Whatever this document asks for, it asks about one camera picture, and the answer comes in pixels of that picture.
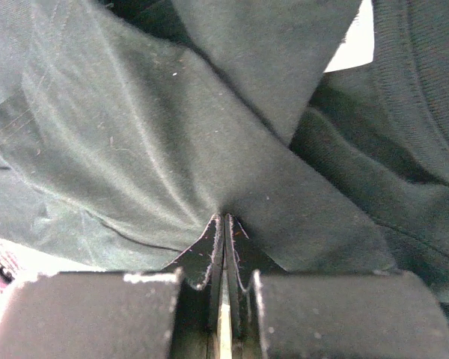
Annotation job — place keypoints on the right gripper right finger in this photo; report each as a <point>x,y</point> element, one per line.
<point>362,314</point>

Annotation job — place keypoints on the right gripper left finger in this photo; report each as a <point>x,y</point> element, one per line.
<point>172,313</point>

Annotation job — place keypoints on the black t shirt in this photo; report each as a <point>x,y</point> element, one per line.
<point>126,125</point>

